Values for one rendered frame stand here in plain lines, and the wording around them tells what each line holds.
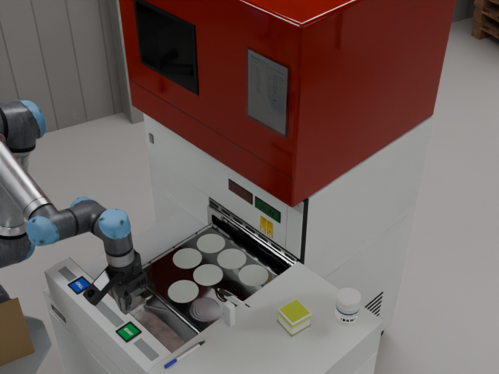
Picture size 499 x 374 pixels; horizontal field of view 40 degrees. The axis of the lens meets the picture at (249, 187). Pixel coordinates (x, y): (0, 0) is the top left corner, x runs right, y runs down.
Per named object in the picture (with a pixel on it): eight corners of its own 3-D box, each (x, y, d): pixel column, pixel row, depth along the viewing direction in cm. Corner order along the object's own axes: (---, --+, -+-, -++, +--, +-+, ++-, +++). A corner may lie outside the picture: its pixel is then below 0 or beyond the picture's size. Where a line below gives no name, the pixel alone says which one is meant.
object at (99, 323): (75, 285, 235) (67, 256, 227) (176, 382, 205) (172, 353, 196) (51, 299, 230) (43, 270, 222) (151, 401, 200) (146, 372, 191)
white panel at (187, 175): (156, 182, 280) (147, 99, 255) (302, 288, 234) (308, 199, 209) (150, 185, 278) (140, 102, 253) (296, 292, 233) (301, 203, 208)
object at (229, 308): (236, 311, 207) (235, 280, 199) (245, 318, 205) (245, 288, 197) (221, 322, 204) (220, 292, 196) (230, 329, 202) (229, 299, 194)
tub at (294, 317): (295, 312, 207) (296, 297, 203) (311, 328, 202) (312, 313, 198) (275, 323, 204) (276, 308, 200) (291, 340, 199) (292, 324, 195)
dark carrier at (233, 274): (212, 227, 248) (212, 225, 247) (280, 276, 229) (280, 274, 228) (136, 274, 229) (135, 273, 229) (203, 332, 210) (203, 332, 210)
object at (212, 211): (211, 222, 257) (209, 202, 251) (296, 284, 232) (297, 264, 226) (207, 224, 256) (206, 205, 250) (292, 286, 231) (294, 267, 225)
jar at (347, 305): (344, 304, 210) (347, 283, 204) (362, 317, 206) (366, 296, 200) (329, 317, 206) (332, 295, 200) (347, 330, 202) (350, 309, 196)
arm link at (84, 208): (57, 200, 179) (84, 218, 173) (91, 191, 187) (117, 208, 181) (55, 226, 182) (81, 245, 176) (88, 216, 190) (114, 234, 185)
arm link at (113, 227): (113, 201, 179) (135, 214, 174) (119, 231, 186) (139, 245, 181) (90, 216, 174) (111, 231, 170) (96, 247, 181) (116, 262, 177)
